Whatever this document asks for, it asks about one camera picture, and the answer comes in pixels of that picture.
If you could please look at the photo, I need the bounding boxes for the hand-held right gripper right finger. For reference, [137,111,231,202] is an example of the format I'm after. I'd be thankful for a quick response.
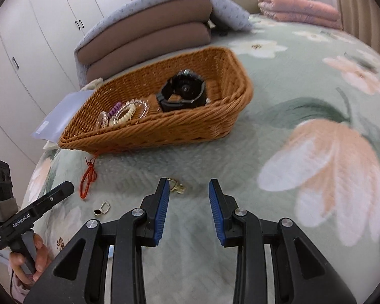
[208,178,358,304]

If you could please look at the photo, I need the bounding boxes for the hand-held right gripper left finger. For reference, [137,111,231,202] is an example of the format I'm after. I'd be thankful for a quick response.
[22,178,171,304]

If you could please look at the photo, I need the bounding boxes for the silver chain bracelet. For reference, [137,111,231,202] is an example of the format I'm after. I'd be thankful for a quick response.
[167,178,187,194]

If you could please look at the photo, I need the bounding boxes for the brown wicker basket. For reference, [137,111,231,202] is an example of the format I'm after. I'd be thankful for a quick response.
[59,47,254,151]

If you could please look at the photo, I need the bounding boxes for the cream spiral hair tie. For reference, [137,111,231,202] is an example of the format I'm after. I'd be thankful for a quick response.
[111,104,137,124]

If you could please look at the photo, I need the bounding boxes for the cream pearl bracelet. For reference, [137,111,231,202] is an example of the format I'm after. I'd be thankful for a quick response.
[125,99,151,119]

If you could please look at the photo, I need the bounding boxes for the clear bead bracelet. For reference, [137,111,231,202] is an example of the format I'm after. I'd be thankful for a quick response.
[97,111,111,128]

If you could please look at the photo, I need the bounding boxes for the purple spiral hair tie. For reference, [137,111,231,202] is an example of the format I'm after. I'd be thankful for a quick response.
[108,101,124,118]

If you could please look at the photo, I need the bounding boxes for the black wristwatch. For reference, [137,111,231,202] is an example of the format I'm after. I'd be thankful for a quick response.
[155,69,208,112]

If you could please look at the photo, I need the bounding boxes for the person's left hand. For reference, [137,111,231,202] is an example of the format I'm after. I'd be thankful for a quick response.
[8,233,53,289]

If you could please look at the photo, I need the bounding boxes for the black pendant earring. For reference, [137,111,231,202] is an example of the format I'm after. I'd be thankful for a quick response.
[93,200,111,217]

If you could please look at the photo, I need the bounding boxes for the blue cover book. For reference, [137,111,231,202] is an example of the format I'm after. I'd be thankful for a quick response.
[32,89,97,141]

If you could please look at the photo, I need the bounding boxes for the white fluffy cloth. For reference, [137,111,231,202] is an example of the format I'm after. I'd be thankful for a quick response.
[81,78,103,91]

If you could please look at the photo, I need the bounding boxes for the green floral quilt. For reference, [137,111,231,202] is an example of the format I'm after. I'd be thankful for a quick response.
[19,13,380,304]

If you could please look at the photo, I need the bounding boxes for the brown pillow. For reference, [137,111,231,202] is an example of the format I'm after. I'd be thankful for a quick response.
[77,0,213,64]
[87,22,212,84]

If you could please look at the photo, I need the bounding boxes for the white wardrobe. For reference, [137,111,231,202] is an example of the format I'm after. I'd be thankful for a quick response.
[0,0,105,184]

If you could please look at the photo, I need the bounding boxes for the brown pillows with blue blanket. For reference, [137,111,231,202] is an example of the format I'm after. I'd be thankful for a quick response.
[74,0,254,89]

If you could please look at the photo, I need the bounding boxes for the folded pink blanket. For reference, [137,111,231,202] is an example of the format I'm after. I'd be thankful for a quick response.
[257,0,343,30]

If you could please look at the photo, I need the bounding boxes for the beige pleated curtain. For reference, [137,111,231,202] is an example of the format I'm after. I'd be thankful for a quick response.
[331,0,380,58]

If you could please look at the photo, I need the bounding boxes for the red braided cord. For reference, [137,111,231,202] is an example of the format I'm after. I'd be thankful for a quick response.
[80,155,99,199]

